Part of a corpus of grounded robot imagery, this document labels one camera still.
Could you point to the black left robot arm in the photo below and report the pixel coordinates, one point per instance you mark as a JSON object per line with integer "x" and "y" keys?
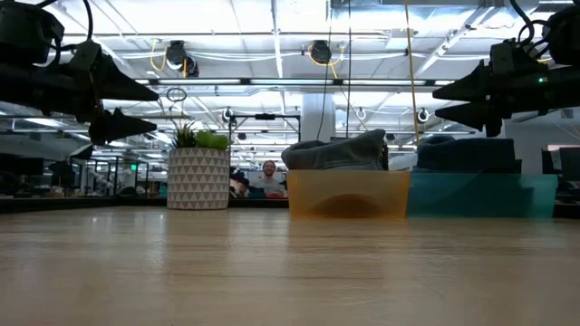
{"x": 27, "y": 31}

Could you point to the black background rig frame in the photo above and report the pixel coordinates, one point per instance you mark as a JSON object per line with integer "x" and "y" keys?
{"x": 265, "y": 116}

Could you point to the teal translucent plastic bin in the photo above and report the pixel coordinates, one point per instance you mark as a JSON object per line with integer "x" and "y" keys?
{"x": 480, "y": 194}

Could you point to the orange translucent plastic bin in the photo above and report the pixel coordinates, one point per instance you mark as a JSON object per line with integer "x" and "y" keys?
{"x": 299, "y": 194}

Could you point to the potted plant patterned pot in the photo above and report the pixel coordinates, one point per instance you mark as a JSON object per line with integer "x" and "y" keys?
{"x": 199, "y": 181}

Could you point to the black aluminium rig frame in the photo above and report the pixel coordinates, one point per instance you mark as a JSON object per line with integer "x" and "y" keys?
{"x": 68, "y": 204}

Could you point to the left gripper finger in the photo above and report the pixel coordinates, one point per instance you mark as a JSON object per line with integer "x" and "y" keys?
{"x": 118, "y": 86}
{"x": 113, "y": 127}

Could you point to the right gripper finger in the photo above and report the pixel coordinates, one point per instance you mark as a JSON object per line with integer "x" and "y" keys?
{"x": 471, "y": 88}
{"x": 471, "y": 115}

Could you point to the person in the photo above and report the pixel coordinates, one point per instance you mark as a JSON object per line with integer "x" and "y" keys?
{"x": 268, "y": 172}

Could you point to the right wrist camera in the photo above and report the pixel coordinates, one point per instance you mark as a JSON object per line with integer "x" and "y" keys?
{"x": 503, "y": 56}

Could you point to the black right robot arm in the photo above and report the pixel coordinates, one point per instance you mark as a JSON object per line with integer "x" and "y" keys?
{"x": 564, "y": 31}

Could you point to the blue denim baseball cap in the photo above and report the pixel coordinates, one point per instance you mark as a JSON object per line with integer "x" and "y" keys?
{"x": 471, "y": 151}

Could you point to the long ceiling light strip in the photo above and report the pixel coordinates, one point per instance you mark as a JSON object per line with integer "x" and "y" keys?
{"x": 290, "y": 82}

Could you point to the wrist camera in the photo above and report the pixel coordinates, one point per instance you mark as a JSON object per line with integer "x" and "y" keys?
{"x": 503, "y": 56}
{"x": 85, "y": 56}

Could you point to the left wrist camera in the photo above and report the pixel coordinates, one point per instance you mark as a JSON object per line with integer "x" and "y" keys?
{"x": 85, "y": 56}

